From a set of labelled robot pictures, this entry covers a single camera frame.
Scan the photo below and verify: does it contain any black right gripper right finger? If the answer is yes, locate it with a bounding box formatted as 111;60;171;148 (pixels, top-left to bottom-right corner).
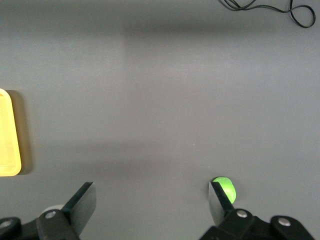
199;181;315;240

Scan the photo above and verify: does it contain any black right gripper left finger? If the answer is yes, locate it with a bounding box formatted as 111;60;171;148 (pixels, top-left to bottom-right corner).
0;181;97;240

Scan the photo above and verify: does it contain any green apple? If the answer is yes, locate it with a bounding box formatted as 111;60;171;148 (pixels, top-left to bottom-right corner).
211;176;237;205

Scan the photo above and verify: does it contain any yellow rectangular tray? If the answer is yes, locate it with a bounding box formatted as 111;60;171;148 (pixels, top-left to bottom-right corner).
0;88;22;178

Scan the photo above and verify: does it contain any thin black cable on table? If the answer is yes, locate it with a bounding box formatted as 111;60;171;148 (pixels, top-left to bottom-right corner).
218;0;316;28

